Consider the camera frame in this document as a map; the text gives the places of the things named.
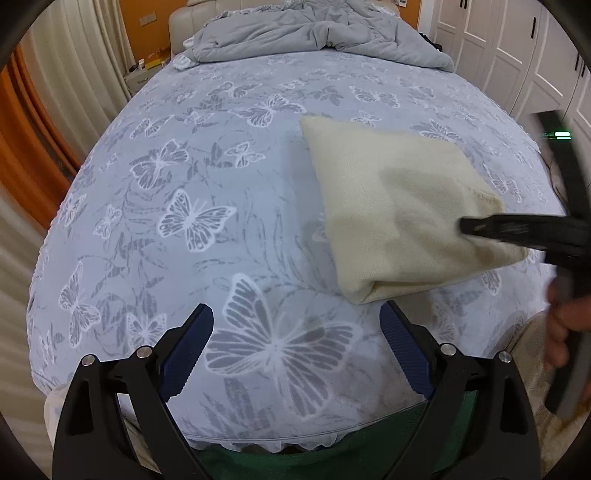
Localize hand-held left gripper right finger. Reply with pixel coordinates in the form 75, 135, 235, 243
379, 300, 541, 480

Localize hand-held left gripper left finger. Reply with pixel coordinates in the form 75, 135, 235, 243
52, 303, 214, 480

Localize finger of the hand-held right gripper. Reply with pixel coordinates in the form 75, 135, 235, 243
459, 212, 573, 253

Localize cream knit cardigan red buttons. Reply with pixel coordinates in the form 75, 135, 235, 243
300, 115, 529, 305

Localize person's right hand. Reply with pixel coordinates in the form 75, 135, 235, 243
545, 282, 591, 374

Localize person's green clothing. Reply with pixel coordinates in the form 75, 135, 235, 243
203, 388, 481, 480

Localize white wardrobe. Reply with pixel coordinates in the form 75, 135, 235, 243
420, 0, 591, 153

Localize bed with butterfly print sheet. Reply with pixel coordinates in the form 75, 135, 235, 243
28, 48, 561, 450

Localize orange curtain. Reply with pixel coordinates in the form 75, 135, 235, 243
0, 46, 84, 232

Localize white nightstand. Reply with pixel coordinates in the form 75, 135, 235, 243
126, 58, 172, 95

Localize grey duvet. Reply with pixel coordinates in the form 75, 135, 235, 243
175, 0, 455, 72

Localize cream sheer curtain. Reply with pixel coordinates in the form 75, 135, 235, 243
0, 0, 134, 462

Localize beige padded headboard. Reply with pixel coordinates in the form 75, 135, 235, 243
168, 0, 278, 54

